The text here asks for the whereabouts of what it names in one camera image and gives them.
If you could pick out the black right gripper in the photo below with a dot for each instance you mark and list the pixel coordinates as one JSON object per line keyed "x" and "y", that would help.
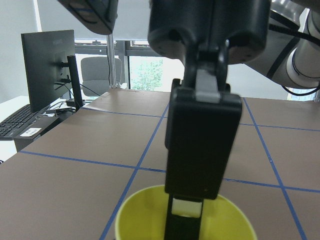
{"x": 200, "y": 28}

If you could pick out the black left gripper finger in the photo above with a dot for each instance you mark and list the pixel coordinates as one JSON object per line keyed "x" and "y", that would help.
{"x": 201, "y": 128}

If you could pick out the yellow plastic cup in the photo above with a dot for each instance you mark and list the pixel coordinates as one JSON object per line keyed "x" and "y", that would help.
{"x": 143, "y": 217}

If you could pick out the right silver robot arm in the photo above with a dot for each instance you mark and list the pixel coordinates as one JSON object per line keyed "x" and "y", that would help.
{"x": 279, "y": 39}

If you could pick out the grey office chair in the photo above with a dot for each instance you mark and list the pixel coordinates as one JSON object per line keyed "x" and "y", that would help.
{"x": 95, "y": 75}

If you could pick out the black mini computer box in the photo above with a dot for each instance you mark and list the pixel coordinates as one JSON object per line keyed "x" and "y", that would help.
{"x": 35, "y": 131}

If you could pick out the black computer monitor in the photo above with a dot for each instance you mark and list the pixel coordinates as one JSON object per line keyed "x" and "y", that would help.
{"x": 51, "y": 67}

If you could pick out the black keyboard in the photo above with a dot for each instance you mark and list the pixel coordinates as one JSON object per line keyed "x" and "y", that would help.
{"x": 14, "y": 124}

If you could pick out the aluminium frame post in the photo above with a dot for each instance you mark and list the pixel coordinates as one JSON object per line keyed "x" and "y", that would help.
{"x": 111, "y": 61}

